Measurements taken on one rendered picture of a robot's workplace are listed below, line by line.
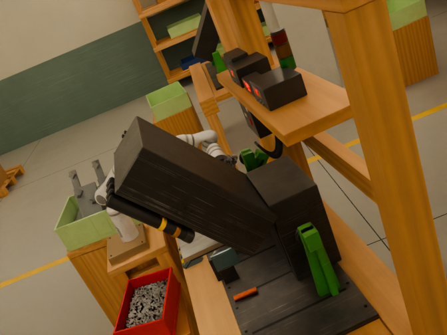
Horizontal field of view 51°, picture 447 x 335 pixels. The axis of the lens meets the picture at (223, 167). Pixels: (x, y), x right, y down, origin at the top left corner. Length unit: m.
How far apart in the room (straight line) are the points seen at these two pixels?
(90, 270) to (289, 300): 1.60
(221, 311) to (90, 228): 1.30
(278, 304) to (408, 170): 0.80
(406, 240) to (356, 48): 0.49
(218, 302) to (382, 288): 0.59
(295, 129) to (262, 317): 0.71
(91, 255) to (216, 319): 1.34
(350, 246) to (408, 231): 0.71
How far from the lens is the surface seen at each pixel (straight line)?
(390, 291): 1.68
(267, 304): 1.74
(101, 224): 2.86
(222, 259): 1.84
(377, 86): 1.02
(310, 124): 1.31
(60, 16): 8.99
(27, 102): 9.44
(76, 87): 9.18
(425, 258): 1.27
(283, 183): 1.68
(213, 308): 1.83
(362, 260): 1.81
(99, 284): 3.08
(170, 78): 8.40
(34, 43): 9.16
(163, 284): 2.12
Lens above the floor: 2.06
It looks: 25 degrees down
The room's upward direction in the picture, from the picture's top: 23 degrees counter-clockwise
